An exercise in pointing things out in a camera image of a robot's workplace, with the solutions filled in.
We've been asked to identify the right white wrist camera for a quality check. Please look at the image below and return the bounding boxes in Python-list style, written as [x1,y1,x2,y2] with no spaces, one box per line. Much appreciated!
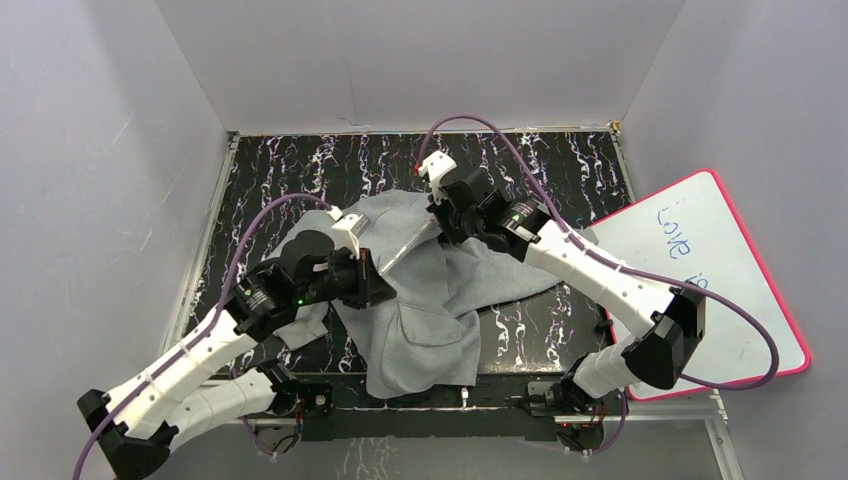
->
[415,151,457,204]

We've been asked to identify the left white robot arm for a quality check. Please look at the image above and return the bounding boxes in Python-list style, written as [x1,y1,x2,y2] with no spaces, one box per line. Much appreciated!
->
[77,230,396,479]

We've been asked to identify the grey zip-up jacket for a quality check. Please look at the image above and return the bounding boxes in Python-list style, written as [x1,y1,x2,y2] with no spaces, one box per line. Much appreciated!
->
[274,190,560,399]

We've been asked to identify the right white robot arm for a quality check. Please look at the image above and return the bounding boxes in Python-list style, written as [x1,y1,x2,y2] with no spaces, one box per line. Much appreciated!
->
[417,162,705,414]

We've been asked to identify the purple cable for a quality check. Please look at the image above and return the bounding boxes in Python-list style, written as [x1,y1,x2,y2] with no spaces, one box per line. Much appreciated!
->
[71,192,339,480]
[415,114,781,458]

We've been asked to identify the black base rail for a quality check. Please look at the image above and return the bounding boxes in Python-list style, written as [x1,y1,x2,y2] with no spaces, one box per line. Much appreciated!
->
[299,373,625,449]

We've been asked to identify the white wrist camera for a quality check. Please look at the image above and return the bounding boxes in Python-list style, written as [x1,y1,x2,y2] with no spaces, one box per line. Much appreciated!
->
[415,151,457,204]
[327,206,369,259]

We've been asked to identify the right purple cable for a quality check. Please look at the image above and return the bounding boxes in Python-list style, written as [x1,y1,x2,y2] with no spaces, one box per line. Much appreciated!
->
[415,114,781,458]

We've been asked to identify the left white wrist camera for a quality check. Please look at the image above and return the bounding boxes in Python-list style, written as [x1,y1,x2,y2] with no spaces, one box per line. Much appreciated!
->
[327,206,369,259]

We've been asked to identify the aluminium table frame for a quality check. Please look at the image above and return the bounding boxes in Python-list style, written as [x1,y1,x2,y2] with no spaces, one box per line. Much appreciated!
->
[152,129,747,480]

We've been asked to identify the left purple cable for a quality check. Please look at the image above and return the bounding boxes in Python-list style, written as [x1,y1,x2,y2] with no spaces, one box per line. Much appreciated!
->
[71,192,339,480]

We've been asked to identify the pink-framed whiteboard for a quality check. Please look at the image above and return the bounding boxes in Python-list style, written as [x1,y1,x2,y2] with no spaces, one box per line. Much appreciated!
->
[591,170,811,384]

